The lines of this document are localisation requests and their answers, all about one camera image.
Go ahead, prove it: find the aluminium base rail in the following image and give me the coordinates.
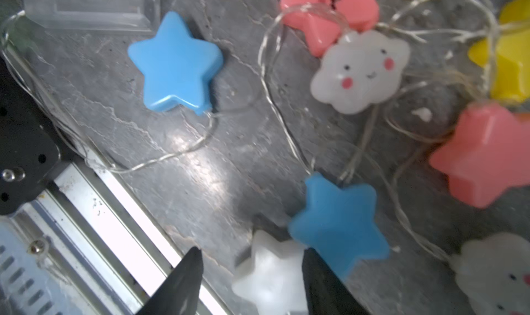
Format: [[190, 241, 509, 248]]
[[1, 161, 227, 314]]

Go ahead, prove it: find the pink star light with face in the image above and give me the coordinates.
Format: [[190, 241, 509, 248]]
[[280, 0, 380, 57]]

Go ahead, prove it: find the yellow star light with face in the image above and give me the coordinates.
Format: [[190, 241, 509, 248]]
[[491, 0, 529, 104]]

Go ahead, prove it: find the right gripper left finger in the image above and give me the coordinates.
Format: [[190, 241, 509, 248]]
[[136, 247, 204, 315]]

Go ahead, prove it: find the pink star light plain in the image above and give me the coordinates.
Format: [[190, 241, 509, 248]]
[[429, 103, 529, 208]]

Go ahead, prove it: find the blue star light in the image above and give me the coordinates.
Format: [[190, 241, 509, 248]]
[[128, 12, 224, 115], [288, 174, 390, 280]]

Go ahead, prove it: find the white cloud light centre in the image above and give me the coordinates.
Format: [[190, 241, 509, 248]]
[[310, 30, 411, 115]]

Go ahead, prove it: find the clear plastic battery box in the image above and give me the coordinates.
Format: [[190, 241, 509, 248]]
[[23, 0, 160, 33]]

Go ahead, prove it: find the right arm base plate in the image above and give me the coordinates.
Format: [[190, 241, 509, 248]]
[[1, 61, 63, 216]]

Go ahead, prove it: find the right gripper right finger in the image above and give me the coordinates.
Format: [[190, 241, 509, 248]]
[[302, 248, 369, 315]]

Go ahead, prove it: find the white star light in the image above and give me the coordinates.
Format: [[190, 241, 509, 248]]
[[232, 230, 308, 314]]

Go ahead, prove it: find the white cloud light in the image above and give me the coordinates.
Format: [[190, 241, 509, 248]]
[[310, 30, 411, 115], [449, 232, 529, 314]]

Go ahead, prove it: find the blue star light centre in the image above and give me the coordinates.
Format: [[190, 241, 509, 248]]
[[288, 174, 390, 280]]

